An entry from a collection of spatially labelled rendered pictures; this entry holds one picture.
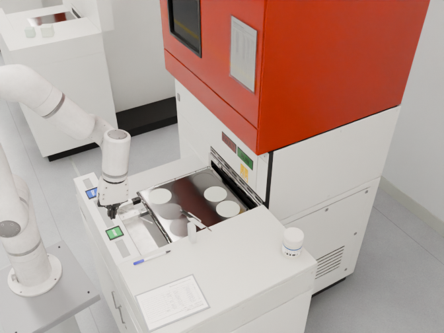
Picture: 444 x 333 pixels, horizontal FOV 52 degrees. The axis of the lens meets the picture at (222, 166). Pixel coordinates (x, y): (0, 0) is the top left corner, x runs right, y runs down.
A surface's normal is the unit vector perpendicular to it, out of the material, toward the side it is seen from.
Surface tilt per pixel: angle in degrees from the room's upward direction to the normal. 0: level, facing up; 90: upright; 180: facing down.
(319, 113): 90
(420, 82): 90
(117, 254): 0
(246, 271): 0
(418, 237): 0
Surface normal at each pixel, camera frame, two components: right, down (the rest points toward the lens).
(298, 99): 0.50, 0.54
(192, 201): 0.00, -0.78
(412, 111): -0.87, 0.31
